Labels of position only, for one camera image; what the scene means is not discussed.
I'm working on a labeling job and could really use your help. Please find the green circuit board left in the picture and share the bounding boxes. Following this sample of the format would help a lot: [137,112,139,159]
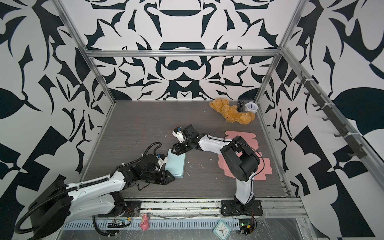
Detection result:
[108,218,131,229]

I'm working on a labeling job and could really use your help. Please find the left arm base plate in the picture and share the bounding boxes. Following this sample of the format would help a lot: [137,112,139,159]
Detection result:
[98,201,142,218]

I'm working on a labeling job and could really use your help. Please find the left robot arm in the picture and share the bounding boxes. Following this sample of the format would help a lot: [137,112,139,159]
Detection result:
[29,154,175,239]

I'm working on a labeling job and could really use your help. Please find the pink paper box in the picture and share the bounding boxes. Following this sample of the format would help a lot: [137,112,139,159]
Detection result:
[218,131,273,181]

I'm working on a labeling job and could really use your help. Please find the black corrugated cable left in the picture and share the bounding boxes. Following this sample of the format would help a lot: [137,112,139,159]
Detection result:
[14,176,121,238]

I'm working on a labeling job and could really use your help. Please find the circuit board right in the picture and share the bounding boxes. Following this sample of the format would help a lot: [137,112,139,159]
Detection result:
[239,219,258,236]

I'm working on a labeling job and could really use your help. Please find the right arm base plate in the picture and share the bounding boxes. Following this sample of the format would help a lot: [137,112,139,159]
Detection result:
[220,199,264,217]

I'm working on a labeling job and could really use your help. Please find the white round alarm clock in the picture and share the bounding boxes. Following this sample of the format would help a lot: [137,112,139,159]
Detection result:
[244,102,259,114]

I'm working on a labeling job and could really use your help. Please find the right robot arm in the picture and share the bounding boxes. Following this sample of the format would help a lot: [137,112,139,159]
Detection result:
[172,125,261,208]

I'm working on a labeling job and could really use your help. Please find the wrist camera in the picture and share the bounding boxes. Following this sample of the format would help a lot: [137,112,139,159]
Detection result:
[173,127,186,143]
[157,154,168,170]

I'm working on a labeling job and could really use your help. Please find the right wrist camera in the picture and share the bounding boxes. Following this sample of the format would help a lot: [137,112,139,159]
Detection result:
[173,127,186,143]

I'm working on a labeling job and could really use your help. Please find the black coat hook rail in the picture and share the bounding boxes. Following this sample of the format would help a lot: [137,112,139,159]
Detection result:
[298,76,368,159]

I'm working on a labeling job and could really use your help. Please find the pink small toy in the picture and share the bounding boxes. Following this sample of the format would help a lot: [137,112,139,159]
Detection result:
[140,214,150,231]

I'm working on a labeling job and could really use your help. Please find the brown teddy bear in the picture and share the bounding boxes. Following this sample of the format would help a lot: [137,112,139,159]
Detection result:
[209,99,256,125]

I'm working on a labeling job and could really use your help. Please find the light blue paper box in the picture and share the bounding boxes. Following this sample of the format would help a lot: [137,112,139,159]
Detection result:
[165,149,186,179]

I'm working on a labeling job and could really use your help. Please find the black remote control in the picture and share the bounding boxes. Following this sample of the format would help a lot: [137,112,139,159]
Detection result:
[237,100,244,113]

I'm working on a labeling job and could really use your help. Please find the teal square clock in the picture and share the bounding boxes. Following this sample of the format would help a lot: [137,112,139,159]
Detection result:
[213,220,232,240]

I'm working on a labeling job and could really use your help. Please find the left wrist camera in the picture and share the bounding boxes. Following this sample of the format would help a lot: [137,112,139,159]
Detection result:
[157,154,168,170]

